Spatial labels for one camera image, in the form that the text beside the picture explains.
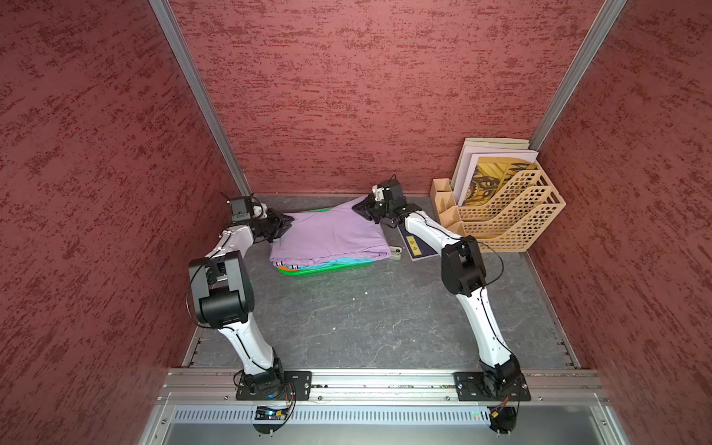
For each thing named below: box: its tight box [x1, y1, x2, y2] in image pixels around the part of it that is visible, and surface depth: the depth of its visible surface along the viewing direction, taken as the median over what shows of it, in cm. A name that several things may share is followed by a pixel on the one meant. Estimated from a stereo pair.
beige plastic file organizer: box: [429, 160, 567, 254], surface depth 99 cm
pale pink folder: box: [450, 137, 540, 206], surface depth 101 cm
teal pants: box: [287, 257, 379, 270], surface depth 89 cm
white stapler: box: [389, 245, 403, 261], surface depth 102 cm
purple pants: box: [269, 194, 393, 267], surface depth 92 cm
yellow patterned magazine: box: [463, 156, 539, 206], surface depth 101 cm
